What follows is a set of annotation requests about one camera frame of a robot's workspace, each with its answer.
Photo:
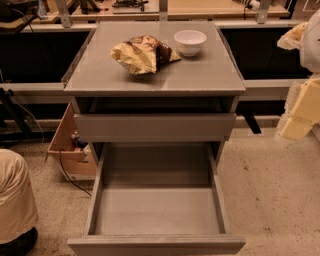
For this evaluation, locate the grey drawer cabinet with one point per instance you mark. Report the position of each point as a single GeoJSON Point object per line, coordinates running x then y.
{"type": "Point", "coordinates": [207, 83]}

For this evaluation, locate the metal rail frame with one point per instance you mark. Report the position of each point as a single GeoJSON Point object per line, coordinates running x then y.
{"type": "Point", "coordinates": [53, 93]}

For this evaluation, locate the person in beige trousers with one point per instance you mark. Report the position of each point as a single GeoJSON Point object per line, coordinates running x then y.
{"type": "Point", "coordinates": [18, 211]}

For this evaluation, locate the wooden workbench in background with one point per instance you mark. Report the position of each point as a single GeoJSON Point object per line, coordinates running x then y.
{"type": "Point", "coordinates": [177, 10]}

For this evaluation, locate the white ceramic bowl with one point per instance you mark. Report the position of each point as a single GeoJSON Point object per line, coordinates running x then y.
{"type": "Point", "coordinates": [189, 42]}

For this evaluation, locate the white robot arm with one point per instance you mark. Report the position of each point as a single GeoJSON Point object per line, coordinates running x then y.
{"type": "Point", "coordinates": [310, 52]}

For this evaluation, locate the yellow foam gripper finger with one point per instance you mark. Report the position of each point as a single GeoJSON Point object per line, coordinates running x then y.
{"type": "Point", "coordinates": [293, 38]}

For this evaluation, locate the closed grey top drawer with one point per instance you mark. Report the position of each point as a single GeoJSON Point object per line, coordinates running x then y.
{"type": "Point", "coordinates": [154, 127]}

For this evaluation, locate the brown yellow chip bag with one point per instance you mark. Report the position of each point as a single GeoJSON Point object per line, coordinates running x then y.
{"type": "Point", "coordinates": [143, 54]}

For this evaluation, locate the wooden box on floor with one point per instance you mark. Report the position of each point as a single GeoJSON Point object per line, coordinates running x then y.
{"type": "Point", "coordinates": [78, 163]}

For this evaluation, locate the open grey middle drawer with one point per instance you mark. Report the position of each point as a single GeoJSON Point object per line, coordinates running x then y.
{"type": "Point", "coordinates": [157, 200]}

